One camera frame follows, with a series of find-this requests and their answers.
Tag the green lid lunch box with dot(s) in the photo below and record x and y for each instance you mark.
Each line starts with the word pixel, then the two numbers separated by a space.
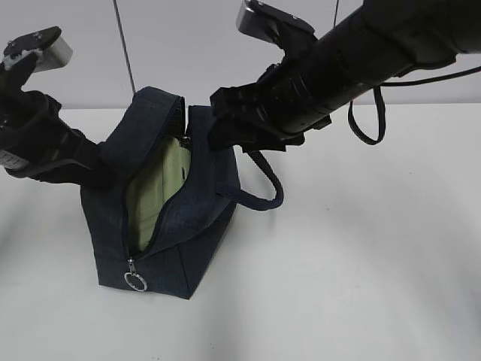
pixel 164 174

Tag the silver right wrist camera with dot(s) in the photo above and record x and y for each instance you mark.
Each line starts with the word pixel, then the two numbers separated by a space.
pixel 266 23

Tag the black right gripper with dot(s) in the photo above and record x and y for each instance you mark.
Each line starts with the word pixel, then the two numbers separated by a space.
pixel 270 114

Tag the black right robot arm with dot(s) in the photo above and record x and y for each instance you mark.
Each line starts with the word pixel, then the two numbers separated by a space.
pixel 376 42

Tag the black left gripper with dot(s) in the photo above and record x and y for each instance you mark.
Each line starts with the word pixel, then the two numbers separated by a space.
pixel 36 143

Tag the navy blue lunch bag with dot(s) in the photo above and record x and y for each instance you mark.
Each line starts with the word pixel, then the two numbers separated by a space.
pixel 191 224

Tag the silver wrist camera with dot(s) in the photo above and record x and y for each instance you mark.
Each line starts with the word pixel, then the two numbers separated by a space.
pixel 266 23
pixel 48 45

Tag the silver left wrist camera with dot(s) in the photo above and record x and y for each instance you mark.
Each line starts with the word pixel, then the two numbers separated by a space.
pixel 48 45

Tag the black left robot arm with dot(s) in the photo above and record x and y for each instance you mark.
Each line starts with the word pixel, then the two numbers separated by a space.
pixel 14 79

